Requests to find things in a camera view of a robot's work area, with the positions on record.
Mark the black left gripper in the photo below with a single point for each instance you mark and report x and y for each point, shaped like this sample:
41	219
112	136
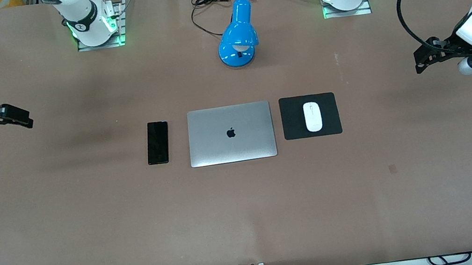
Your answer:
449	48

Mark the white computer mouse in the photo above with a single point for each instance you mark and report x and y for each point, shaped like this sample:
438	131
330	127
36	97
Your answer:
313	116

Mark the black smartphone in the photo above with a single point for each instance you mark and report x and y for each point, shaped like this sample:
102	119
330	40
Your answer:
157	142

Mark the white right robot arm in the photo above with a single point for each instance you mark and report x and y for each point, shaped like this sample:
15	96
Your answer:
85	19

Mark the black mouse pad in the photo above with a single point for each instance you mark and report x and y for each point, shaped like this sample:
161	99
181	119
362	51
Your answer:
293	118

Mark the blue desk lamp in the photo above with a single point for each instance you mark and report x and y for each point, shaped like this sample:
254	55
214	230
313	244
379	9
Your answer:
239	32

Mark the silver closed laptop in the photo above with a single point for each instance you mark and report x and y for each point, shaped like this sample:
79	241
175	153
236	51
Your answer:
232	145

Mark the brown table cover sheet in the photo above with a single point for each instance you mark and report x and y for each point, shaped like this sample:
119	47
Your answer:
247	206

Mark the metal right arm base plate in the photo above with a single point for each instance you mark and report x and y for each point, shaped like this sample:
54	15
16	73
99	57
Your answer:
101	46

